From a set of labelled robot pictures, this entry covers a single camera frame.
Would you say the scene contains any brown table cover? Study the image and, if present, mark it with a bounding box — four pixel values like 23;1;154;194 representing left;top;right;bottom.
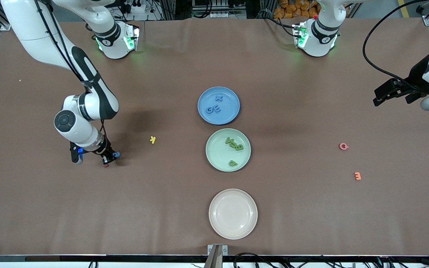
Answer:
0;17;429;257

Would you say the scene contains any green plate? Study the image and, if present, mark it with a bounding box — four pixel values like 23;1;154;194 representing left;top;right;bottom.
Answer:
206;128;252;172

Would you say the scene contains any blue plate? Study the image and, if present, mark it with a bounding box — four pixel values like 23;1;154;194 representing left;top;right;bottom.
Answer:
197;86;241;125

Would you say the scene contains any bag of oranges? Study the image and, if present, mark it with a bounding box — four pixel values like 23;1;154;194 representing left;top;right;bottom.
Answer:
273;0;321;19

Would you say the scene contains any beige pink plate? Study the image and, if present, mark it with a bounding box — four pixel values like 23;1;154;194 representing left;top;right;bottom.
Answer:
209;188;258;240

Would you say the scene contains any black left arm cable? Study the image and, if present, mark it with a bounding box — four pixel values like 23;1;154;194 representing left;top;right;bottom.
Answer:
362;0;427;90

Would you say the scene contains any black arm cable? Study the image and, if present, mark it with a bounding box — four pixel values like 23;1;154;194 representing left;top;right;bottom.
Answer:
32;0;107;140
362;0;427;90

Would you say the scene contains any black table edge rail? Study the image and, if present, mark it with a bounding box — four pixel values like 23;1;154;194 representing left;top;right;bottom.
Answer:
0;255;429;263

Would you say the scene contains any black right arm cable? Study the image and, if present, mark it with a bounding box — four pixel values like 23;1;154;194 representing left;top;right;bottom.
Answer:
32;0;107;140

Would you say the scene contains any silver camera mount bracket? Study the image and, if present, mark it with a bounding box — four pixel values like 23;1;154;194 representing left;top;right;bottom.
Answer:
207;244;229;268

